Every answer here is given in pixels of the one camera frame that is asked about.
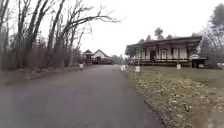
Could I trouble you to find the small white gabled house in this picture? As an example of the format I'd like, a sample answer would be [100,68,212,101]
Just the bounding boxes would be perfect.
[82,48,114,66]

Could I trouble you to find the grey asphalt road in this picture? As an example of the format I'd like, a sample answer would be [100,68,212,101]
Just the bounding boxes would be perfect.
[0,64,165,128]

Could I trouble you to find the long low wooden building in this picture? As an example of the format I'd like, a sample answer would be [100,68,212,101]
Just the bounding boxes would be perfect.
[124,35,204,68]

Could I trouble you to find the leaf-strewn grass verge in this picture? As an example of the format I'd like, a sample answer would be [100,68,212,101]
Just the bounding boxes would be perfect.
[123,65,224,128]

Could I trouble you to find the row of bare trees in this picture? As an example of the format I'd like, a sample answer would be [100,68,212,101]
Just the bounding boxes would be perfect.
[0,0,122,70]

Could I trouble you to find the leaf-covered ground strip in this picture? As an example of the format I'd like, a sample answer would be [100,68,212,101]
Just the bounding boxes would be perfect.
[0,65,84,86]

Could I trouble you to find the small dark shed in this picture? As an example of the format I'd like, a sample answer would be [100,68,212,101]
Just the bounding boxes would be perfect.
[189,54,209,69]

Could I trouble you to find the trees behind building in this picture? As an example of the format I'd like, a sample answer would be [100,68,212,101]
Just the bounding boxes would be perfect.
[191,3,224,69]

